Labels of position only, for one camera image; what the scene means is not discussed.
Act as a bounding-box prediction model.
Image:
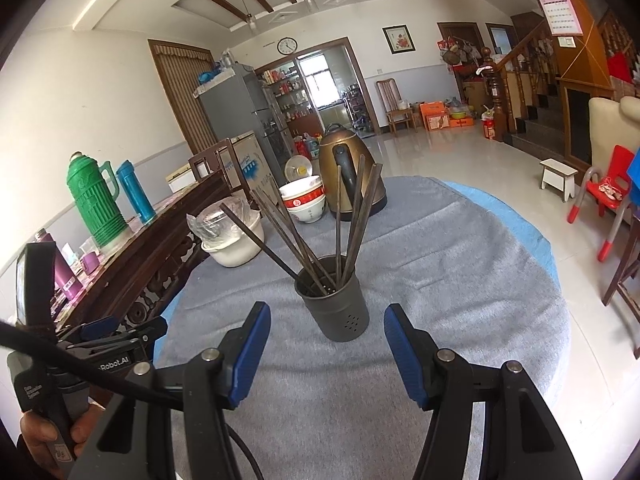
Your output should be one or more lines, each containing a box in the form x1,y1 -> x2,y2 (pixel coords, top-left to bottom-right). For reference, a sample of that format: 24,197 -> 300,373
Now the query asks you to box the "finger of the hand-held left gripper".
77,317 -> 128,342
112,316 -> 169,356

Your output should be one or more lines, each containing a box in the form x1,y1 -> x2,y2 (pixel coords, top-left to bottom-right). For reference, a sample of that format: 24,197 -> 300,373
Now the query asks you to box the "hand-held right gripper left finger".
67,301 -> 272,480

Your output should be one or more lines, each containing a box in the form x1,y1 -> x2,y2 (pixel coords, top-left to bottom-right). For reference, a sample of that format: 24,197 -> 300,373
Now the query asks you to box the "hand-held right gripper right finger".
384,303 -> 583,480

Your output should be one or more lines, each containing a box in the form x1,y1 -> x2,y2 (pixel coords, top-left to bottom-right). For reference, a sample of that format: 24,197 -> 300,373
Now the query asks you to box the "dark grey chopstick holder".
293,255 -> 371,343

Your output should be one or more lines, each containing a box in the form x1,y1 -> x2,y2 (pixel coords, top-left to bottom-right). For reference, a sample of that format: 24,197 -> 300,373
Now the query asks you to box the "bundle of dark chopsticks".
220,154 -> 384,296

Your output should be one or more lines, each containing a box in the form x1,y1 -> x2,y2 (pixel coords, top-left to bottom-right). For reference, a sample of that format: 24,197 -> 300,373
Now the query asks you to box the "person's left hand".
19,385 -> 108,480

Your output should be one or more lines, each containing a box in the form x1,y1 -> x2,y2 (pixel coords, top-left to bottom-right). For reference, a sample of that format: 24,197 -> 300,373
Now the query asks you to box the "purple thermos flask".
34,230 -> 83,301

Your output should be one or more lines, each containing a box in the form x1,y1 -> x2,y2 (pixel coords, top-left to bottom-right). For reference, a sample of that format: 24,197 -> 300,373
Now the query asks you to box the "carved dark wooden sideboard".
47,172 -> 236,341

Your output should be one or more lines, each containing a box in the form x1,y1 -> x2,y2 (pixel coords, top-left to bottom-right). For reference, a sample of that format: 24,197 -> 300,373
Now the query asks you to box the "grey tablecloth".
152,175 -> 572,480

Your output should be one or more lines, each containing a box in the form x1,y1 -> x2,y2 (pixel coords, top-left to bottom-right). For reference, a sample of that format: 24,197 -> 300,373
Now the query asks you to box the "white plastic basin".
201,210 -> 264,268

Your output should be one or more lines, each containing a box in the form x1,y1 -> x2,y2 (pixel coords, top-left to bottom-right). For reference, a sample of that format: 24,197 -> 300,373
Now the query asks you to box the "clear plastic bag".
186,199 -> 253,246

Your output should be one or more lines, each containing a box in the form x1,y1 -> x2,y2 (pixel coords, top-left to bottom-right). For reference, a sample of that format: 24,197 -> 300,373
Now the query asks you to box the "green thermos flask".
67,152 -> 132,248

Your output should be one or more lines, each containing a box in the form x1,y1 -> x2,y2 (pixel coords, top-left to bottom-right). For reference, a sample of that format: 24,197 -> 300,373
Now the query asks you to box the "blue thermos flask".
116,160 -> 157,225

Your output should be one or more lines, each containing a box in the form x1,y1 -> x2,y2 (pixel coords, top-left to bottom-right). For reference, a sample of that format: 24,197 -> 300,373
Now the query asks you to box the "small white cardboard box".
166,165 -> 198,193

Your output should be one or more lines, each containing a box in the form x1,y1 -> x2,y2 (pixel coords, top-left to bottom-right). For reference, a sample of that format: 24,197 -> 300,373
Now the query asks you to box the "white bowl with red band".
281,191 -> 326,210

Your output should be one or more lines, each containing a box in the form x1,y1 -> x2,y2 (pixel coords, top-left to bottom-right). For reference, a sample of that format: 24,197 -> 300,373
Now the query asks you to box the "light blue table cover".
160,180 -> 556,341

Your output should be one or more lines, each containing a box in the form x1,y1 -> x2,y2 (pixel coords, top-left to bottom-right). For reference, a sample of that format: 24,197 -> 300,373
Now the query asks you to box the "brown wooden chair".
188,138 -> 241,196

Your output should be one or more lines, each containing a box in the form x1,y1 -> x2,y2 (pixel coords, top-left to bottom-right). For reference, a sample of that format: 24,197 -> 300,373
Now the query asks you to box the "white box with blue print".
220,130 -> 275,196

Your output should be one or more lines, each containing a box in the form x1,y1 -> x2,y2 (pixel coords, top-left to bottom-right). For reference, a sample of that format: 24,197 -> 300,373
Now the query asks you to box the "gold electric kettle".
318,123 -> 388,219

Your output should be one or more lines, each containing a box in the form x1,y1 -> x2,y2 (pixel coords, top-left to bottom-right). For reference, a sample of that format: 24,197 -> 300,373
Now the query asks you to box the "dark wooden chair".
601,210 -> 640,361

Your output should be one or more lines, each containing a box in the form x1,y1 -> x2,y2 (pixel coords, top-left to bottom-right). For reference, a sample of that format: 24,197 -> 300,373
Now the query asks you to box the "small white stool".
539,158 -> 580,202

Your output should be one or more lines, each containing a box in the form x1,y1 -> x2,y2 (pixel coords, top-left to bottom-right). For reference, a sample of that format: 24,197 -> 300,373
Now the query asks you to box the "orange cardboard box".
419,101 -> 449,131

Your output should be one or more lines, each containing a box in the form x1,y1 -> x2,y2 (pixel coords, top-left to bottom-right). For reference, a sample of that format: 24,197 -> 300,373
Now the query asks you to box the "grey refrigerator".
194,62 -> 296,161

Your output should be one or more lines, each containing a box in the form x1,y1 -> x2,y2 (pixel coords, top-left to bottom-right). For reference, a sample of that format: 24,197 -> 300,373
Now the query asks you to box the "tall-backed wooden chair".
375,78 -> 418,137

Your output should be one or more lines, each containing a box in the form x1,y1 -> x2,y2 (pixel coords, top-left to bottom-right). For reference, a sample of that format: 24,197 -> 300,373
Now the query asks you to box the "red child chair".
566,145 -> 637,262

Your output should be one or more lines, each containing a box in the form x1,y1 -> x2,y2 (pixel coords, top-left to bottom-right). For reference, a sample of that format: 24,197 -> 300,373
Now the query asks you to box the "blue plastic sheet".
625,147 -> 640,196

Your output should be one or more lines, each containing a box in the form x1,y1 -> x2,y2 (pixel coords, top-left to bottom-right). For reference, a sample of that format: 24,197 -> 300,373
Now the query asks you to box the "cream armchair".
587,95 -> 640,171

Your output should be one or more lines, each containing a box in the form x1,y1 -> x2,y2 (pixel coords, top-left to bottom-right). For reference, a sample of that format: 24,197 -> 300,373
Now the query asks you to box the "wooden stair railing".
480,20 -> 556,141

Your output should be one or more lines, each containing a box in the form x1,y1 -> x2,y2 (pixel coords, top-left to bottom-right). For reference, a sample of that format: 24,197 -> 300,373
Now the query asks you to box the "black cable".
0,319 -> 265,480

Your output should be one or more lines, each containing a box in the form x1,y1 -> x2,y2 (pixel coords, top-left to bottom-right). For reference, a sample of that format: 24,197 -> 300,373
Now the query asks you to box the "framed wall picture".
382,25 -> 417,55

